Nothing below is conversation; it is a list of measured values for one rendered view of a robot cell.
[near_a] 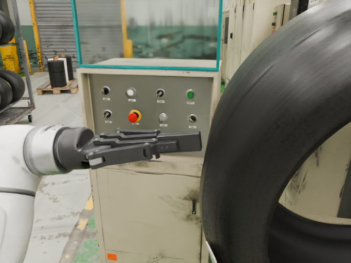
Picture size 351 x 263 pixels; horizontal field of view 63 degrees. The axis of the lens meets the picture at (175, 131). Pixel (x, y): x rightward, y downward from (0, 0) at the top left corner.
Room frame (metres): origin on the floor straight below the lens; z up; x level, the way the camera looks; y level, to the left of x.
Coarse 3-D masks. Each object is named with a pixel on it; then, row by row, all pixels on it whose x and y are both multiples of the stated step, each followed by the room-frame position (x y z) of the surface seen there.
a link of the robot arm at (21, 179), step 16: (0, 128) 0.48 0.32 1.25; (16, 128) 0.48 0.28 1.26; (32, 128) 0.48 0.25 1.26; (0, 144) 0.45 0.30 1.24; (16, 144) 0.45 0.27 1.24; (0, 160) 0.43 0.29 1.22; (16, 160) 0.44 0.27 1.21; (0, 176) 0.42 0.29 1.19; (16, 176) 0.43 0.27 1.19; (32, 176) 0.45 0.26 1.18; (16, 192) 0.41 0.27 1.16; (32, 192) 0.44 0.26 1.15
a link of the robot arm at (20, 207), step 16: (0, 192) 0.40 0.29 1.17; (0, 208) 0.38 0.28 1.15; (16, 208) 0.40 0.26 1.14; (32, 208) 0.43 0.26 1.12; (0, 224) 0.37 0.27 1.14; (16, 224) 0.38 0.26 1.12; (32, 224) 0.42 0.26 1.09; (0, 240) 0.35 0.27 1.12; (16, 240) 0.37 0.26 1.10; (0, 256) 0.34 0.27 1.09; (16, 256) 0.36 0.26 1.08
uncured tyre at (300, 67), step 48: (336, 0) 0.42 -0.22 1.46; (288, 48) 0.34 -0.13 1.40; (336, 48) 0.30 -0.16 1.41; (240, 96) 0.35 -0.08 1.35; (288, 96) 0.30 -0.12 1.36; (336, 96) 0.28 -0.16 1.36; (240, 144) 0.31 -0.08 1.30; (288, 144) 0.29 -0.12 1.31; (240, 192) 0.30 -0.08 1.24; (240, 240) 0.29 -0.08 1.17; (288, 240) 0.54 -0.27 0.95; (336, 240) 0.53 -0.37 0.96
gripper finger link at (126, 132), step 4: (120, 128) 0.51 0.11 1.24; (120, 132) 0.50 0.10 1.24; (124, 132) 0.49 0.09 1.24; (128, 132) 0.49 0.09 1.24; (132, 132) 0.49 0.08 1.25; (136, 132) 0.48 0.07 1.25; (140, 132) 0.48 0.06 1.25; (144, 132) 0.48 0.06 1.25; (148, 132) 0.47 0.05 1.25; (152, 132) 0.47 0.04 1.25
